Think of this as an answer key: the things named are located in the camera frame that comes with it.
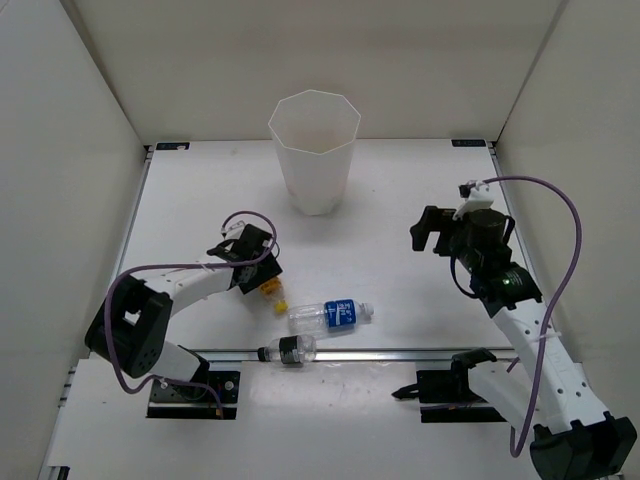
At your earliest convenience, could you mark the clear bottle yellow cap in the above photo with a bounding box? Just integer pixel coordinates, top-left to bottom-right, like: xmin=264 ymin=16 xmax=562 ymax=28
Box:
xmin=259 ymin=277 xmax=289 ymax=316

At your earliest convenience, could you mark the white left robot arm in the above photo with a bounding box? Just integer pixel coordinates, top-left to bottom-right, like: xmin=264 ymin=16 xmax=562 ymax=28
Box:
xmin=85 ymin=222 xmax=282 ymax=400

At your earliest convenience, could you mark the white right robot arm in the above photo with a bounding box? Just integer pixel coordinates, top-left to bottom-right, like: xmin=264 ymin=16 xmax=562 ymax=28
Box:
xmin=410 ymin=206 xmax=638 ymax=479

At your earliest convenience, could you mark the white octagonal bin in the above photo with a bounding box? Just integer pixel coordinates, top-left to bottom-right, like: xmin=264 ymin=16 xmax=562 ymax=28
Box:
xmin=268 ymin=89 xmax=361 ymax=216

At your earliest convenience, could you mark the black corner label sticker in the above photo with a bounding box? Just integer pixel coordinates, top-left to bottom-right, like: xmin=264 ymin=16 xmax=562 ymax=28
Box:
xmin=451 ymin=139 xmax=487 ymax=148

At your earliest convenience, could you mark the clear bottle blue label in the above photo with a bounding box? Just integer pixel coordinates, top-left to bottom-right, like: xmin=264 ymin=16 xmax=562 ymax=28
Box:
xmin=288 ymin=299 xmax=375 ymax=335

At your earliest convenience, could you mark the clear bottle black label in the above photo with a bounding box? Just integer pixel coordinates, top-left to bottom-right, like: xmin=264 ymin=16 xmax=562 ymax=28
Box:
xmin=257 ymin=335 xmax=317 ymax=366

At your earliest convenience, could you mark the left corner label sticker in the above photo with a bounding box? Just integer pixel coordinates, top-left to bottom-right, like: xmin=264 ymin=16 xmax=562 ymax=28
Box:
xmin=155 ymin=142 xmax=190 ymax=151

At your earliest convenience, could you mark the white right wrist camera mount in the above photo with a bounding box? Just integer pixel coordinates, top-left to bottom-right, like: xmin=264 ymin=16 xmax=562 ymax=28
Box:
xmin=453 ymin=180 xmax=494 ymax=220

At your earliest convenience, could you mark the aluminium table edge rail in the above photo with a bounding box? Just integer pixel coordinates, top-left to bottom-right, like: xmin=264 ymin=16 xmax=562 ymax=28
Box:
xmin=194 ymin=344 xmax=521 ymax=365

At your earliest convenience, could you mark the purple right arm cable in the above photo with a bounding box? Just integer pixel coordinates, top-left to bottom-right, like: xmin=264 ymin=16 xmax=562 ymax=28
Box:
xmin=482 ymin=174 xmax=584 ymax=460

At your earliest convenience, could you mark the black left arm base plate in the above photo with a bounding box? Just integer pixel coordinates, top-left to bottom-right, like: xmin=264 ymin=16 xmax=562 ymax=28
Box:
xmin=146 ymin=368 xmax=241 ymax=420

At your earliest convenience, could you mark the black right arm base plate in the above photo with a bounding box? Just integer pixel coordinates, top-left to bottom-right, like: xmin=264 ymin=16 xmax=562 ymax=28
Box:
xmin=391 ymin=348 xmax=506 ymax=424

